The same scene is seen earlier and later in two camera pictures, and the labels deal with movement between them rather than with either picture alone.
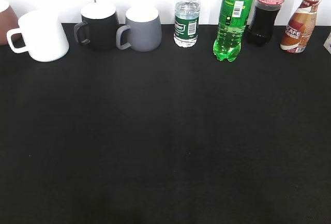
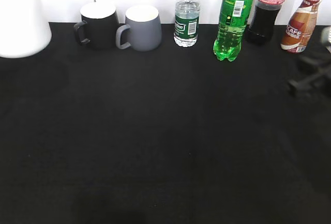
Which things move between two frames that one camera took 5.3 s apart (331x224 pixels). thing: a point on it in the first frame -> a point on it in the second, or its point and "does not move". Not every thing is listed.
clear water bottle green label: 186,18 does not move
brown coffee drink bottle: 297,33 does not move
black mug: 102,22 does not move
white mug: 45,36 -> 25,27
